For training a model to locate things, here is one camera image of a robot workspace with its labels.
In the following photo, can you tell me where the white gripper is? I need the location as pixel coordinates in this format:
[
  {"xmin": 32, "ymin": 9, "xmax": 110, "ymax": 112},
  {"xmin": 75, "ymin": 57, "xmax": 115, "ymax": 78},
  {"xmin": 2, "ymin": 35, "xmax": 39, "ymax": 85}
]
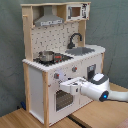
[{"xmin": 60, "ymin": 77, "xmax": 86, "ymax": 95}]

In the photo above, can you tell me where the white oven door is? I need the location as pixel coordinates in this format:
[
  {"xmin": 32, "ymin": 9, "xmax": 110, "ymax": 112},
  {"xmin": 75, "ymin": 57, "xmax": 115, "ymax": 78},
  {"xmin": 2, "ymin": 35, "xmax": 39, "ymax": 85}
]
[{"xmin": 56, "ymin": 90, "xmax": 73, "ymax": 111}]

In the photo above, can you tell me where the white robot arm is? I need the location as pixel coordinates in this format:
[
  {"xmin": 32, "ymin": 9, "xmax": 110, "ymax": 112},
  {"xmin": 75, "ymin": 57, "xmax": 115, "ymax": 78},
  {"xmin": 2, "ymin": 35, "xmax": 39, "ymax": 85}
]
[{"xmin": 60, "ymin": 73, "xmax": 128, "ymax": 102}]

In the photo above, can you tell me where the wooden toy kitchen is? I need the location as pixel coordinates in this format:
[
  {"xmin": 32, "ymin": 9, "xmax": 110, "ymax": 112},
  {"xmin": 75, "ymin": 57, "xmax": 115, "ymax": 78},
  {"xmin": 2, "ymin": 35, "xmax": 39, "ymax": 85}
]
[{"xmin": 22, "ymin": 2, "xmax": 105, "ymax": 127}]

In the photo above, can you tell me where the red oven knob right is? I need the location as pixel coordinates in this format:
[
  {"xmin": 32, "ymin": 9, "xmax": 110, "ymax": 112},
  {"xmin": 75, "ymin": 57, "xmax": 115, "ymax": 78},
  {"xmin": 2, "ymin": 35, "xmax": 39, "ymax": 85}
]
[{"xmin": 71, "ymin": 66, "xmax": 78, "ymax": 73}]

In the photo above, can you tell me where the red oven knob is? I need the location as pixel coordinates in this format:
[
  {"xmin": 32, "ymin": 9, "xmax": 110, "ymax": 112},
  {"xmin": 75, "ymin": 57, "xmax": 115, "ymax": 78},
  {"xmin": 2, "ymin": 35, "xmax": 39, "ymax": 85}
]
[
  {"xmin": 54, "ymin": 73, "xmax": 60, "ymax": 79},
  {"xmin": 71, "ymin": 66, "xmax": 78, "ymax": 73}
]

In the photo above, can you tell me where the red oven knob left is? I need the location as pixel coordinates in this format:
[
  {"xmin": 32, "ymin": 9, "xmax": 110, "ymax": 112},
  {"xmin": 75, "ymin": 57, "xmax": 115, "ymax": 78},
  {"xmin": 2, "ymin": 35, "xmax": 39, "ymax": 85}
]
[{"xmin": 54, "ymin": 73, "xmax": 60, "ymax": 79}]

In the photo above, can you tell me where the grey ice dispenser panel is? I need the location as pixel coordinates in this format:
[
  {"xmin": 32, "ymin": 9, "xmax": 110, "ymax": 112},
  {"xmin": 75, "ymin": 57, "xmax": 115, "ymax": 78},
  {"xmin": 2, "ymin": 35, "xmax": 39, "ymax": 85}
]
[{"xmin": 87, "ymin": 64, "xmax": 96, "ymax": 74}]

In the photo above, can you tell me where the black toy stovetop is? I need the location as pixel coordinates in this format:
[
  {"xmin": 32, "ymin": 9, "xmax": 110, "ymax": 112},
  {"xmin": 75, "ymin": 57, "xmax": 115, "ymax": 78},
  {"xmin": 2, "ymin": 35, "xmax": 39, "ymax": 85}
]
[{"xmin": 34, "ymin": 53, "xmax": 71, "ymax": 66}]

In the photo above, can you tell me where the grey toy sink basin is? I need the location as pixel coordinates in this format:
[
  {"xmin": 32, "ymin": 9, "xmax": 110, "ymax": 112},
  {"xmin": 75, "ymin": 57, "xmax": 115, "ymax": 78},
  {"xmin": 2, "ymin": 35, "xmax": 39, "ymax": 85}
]
[{"xmin": 66, "ymin": 47, "xmax": 94, "ymax": 56}]

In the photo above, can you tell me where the silver toy pot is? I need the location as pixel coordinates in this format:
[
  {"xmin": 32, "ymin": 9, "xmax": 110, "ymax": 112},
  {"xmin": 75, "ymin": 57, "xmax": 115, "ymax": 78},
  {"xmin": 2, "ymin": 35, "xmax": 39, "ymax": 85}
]
[{"xmin": 39, "ymin": 51, "xmax": 54, "ymax": 62}]

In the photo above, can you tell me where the black toy faucet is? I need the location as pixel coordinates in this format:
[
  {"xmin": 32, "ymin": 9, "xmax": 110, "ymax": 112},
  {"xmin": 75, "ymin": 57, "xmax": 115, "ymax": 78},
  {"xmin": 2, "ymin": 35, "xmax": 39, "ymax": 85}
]
[{"xmin": 67, "ymin": 33, "xmax": 82, "ymax": 49}]

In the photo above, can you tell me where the grey range hood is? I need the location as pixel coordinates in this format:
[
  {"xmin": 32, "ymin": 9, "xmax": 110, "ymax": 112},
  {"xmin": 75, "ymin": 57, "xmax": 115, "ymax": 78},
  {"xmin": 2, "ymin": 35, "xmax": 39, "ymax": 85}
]
[{"xmin": 35, "ymin": 6, "xmax": 64, "ymax": 27}]

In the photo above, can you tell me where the toy microwave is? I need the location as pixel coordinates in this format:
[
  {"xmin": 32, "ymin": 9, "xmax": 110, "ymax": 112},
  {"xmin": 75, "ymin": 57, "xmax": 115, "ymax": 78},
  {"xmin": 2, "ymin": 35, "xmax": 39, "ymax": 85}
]
[{"xmin": 66, "ymin": 3, "xmax": 90, "ymax": 21}]

